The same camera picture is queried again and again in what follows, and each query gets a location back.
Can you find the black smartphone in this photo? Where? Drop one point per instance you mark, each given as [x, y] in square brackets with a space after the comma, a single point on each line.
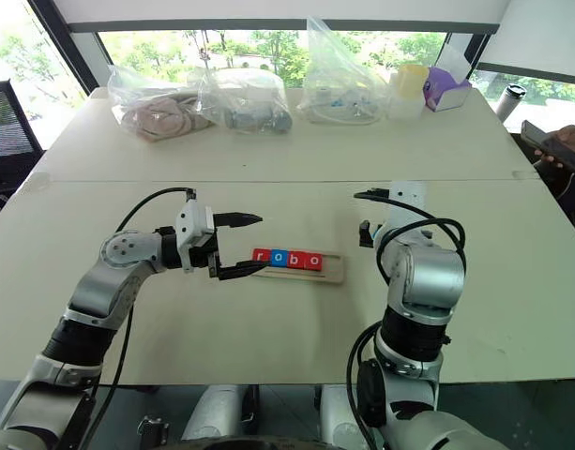
[547, 143]

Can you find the plastic bag of grey items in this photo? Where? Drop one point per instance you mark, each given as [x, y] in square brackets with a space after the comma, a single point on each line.
[254, 115]

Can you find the black mesh office chair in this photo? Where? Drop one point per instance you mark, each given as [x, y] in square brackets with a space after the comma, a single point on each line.
[8, 122]

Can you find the white tissue sheet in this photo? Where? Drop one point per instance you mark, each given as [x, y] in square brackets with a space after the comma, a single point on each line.
[453, 63]

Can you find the person's dark clothed body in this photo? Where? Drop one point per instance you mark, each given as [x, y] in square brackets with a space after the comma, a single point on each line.
[573, 192]

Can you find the yellow plastic cup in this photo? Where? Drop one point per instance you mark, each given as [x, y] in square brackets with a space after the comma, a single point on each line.
[413, 80]

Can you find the grey window blind rail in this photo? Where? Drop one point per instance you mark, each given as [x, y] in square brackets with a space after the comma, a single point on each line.
[268, 25]

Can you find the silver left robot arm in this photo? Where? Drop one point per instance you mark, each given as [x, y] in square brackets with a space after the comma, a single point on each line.
[123, 253]

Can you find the tumbler with black lid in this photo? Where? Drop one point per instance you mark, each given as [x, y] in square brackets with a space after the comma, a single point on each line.
[509, 103]

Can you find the person's bare hand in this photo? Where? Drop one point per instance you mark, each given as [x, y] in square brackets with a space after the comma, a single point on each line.
[570, 137]

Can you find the red letter tile r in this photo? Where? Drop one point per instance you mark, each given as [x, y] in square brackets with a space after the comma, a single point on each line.
[261, 257]

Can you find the red letter tile o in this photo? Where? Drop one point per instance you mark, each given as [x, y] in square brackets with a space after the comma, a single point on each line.
[314, 262]

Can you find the black window post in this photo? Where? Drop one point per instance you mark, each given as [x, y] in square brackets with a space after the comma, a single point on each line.
[66, 47]

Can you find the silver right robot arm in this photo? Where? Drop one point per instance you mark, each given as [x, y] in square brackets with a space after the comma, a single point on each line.
[432, 276]

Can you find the blue letter tile o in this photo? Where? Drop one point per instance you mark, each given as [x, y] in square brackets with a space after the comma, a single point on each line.
[278, 258]

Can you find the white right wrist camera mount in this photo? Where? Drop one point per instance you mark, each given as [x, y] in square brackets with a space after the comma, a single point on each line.
[409, 201]

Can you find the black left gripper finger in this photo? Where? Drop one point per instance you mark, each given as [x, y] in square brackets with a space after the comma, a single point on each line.
[365, 234]

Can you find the clear white plastic container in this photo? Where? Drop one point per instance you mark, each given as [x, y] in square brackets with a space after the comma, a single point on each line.
[404, 108]

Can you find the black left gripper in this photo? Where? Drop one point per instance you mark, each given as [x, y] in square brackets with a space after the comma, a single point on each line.
[205, 255]

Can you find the purple tissue box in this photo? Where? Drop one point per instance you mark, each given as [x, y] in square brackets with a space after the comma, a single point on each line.
[449, 96]

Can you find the wooden letter tray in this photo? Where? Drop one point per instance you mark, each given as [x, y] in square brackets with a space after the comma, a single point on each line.
[334, 273]

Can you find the silver rounded robot leg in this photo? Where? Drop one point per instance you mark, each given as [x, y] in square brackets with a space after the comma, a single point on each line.
[216, 412]
[338, 417]

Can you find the plastic bag of pink items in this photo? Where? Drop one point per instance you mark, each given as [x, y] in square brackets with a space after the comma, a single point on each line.
[155, 117]

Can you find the red letter tile b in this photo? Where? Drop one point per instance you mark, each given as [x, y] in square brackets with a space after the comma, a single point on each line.
[296, 260]

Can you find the plastic bag of white items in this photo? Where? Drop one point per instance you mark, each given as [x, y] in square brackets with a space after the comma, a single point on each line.
[338, 94]

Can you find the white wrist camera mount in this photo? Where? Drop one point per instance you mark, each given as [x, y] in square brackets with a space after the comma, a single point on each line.
[191, 225]
[409, 201]

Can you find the black metal bracket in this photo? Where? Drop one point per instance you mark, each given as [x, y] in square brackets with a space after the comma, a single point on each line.
[153, 431]

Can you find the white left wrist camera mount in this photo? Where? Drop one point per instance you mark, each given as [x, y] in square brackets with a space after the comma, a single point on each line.
[191, 225]

